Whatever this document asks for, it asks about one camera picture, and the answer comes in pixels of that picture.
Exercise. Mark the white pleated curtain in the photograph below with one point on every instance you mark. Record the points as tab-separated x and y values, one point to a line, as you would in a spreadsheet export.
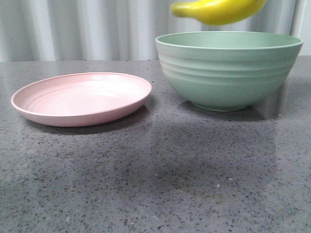
53	30

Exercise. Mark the pink plate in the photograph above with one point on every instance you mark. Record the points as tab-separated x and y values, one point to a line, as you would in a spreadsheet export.
82	99

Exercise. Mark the yellow banana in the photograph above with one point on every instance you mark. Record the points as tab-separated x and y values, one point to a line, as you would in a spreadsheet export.
217	12

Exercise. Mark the green ribbed bowl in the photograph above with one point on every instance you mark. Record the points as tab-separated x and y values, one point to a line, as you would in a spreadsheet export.
226	70

